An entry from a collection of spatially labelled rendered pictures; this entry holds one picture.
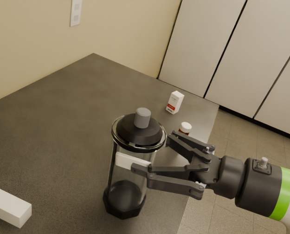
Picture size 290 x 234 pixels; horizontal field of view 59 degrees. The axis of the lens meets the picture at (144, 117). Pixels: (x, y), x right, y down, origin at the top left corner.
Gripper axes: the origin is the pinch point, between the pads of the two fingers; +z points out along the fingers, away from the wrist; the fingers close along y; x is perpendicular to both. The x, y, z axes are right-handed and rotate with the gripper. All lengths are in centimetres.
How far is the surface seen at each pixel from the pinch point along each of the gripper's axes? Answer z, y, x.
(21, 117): 45.5, -12.8, 14.0
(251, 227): -56, -102, 127
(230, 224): -41, -96, 124
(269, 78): -51, -250, 67
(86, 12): 57, -70, -8
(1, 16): 56, -22, -14
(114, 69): 40, -67, 15
